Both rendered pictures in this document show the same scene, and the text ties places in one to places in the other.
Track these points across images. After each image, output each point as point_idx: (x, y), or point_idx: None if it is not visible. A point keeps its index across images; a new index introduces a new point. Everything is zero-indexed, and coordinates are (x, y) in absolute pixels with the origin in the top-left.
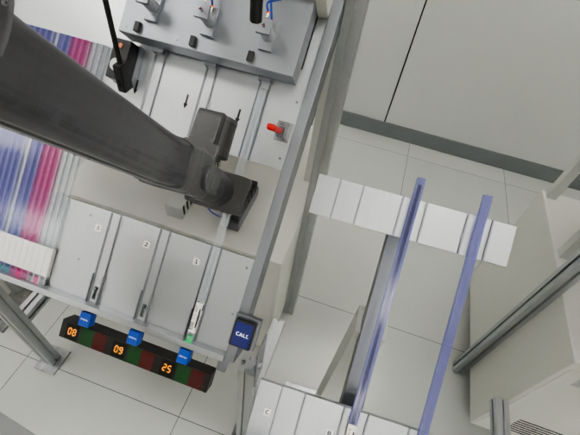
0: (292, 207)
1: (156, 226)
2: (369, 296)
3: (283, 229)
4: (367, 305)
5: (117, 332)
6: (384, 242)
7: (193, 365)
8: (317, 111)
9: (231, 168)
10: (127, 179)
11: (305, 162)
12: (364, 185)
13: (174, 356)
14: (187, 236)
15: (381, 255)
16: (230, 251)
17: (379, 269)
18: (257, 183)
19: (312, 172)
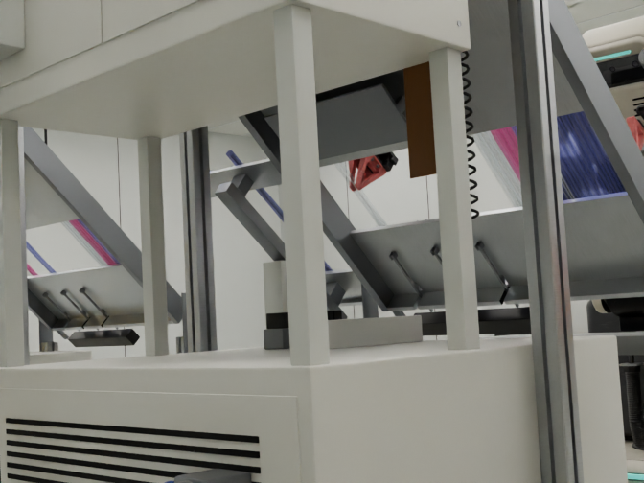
0: (225, 350)
1: (429, 220)
2: (278, 241)
3: (262, 347)
4: (282, 246)
5: (494, 316)
6: (250, 212)
7: (427, 314)
8: (162, 205)
9: (279, 351)
10: (481, 341)
11: (132, 357)
12: (265, 158)
13: (443, 315)
14: (402, 224)
15: (258, 216)
16: (369, 228)
17: (266, 222)
18: (266, 316)
19: (213, 260)
